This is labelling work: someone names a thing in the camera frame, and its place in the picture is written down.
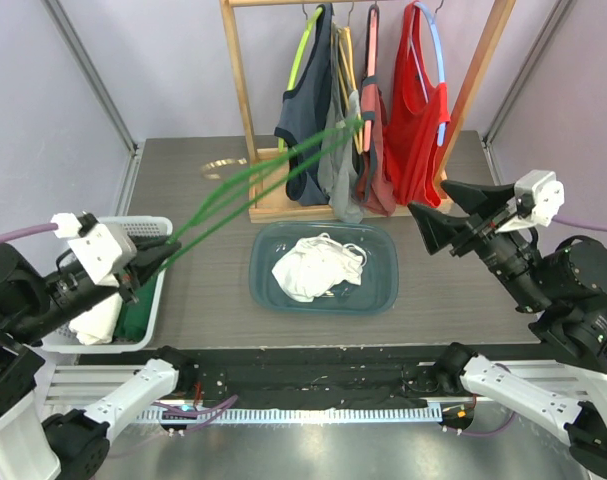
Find white tank top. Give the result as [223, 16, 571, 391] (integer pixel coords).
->
[271, 232, 368, 303]

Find dark green hanger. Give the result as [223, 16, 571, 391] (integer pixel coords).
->
[154, 117, 365, 276]

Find navy blue tank top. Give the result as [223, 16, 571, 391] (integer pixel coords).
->
[274, 4, 336, 206]

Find lime green hanger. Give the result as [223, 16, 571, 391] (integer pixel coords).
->
[277, 3, 336, 154]

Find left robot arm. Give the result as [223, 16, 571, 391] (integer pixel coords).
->
[0, 234, 196, 479]

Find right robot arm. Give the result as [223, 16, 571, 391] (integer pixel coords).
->
[409, 170, 607, 479]

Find red tank top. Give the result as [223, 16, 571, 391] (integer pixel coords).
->
[384, 1, 450, 207]

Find pink tank top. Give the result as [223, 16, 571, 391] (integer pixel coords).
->
[354, 76, 397, 217]

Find grey tank top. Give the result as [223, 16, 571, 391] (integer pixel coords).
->
[317, 24, 363, 223]

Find light blue hanger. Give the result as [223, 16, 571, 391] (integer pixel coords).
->
[408, 1, 446, 103]

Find yellow hanger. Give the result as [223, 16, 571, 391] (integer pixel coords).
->
[335, 25, 364, 154]

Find pink hanger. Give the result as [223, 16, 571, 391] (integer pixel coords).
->
[363, 4, 379, 152]

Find green folded cloth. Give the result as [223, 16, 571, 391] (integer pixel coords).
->
[112, 275, 158, 344]

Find white plastic basket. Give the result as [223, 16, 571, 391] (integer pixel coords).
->
[42, 215, 173, 355]

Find teal plastic tub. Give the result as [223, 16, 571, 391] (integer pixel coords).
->
[248, 221, 399, 316]

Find wooden clothes rack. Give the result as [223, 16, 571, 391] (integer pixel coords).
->
[220, 0, 516, 224]

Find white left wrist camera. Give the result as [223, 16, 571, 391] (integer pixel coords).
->
[51, 213, 137, 287]

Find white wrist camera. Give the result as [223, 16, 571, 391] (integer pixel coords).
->
[51, 213, 137, 287]
[497, 170, 565, 233]

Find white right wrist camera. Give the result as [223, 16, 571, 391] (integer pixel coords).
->
[497, 170, 565, 233]

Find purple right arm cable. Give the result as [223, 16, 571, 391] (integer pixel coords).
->
[552, 215, 607, 235]

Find white slotted cable duct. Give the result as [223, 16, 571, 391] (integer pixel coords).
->
[134, 403, 442, 425]

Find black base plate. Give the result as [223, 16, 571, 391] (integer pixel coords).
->
[77, 344, 554, 401]

